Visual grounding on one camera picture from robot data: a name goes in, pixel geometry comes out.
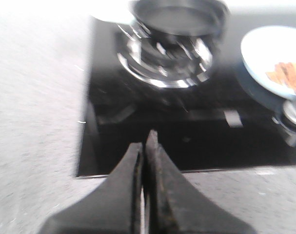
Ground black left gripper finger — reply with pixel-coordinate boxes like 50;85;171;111
39;143;143;234

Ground brown meat pieces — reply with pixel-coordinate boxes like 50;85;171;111
266;62;296;91

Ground left black burner grate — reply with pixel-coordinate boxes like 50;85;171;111
89;22;246;125

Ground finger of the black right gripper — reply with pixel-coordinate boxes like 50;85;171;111
144;130;256;234

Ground left gas burner head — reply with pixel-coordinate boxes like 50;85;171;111
117;25;216;89

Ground left silver stove knob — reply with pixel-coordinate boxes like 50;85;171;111
272;97;296;147

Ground light blue plate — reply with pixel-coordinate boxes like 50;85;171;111
240;25;296;99

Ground black glass gas cooktop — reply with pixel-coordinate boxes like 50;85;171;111
77;13;296;177

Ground black frying pan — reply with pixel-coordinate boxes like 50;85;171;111
129;0;229;37

